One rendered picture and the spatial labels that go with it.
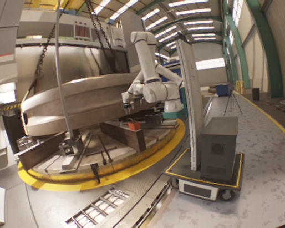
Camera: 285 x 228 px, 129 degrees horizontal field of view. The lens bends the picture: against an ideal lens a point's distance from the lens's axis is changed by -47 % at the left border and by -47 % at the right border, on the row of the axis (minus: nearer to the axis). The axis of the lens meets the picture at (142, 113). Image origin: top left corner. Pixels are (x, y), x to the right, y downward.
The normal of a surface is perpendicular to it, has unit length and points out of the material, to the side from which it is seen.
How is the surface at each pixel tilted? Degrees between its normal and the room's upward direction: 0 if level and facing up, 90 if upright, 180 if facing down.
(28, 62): 90
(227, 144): 90
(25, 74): 90
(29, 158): 90
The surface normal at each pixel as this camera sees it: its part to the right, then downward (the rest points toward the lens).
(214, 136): -0.67, 0.25
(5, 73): 0.81, -0.05
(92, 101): 0.43, 0.07
